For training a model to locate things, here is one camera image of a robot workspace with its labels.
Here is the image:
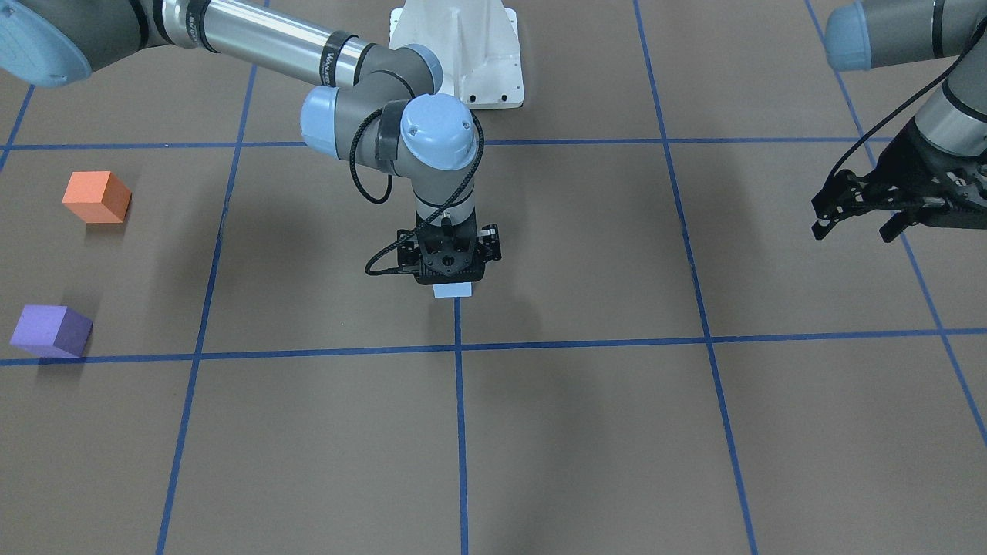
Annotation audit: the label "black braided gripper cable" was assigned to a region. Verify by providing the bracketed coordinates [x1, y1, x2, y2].
[349, 104, 487, 277]

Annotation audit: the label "orange foam block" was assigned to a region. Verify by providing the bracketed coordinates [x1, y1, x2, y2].
[61, 171, 133, 224]

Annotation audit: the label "second grey robot arm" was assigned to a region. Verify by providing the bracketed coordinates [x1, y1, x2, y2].
[812, 1, 986, 242]

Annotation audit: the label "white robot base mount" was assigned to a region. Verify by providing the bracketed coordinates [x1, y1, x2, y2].
[389, 1, 525, 110]

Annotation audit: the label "light blue foam block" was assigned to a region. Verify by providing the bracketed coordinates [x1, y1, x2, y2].
[432, 282, 473, 299]

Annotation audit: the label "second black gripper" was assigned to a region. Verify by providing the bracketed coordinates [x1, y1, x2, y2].
[811, 122, 985, 243]

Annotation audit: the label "purple foam block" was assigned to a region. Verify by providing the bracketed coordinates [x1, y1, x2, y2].
[9, 304, 94, 358]

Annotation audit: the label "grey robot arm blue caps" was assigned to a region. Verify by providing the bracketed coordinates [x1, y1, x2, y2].
[2, 1, 501, 287]

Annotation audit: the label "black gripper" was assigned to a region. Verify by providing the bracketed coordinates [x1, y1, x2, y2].
[397, 219, 503, 285]

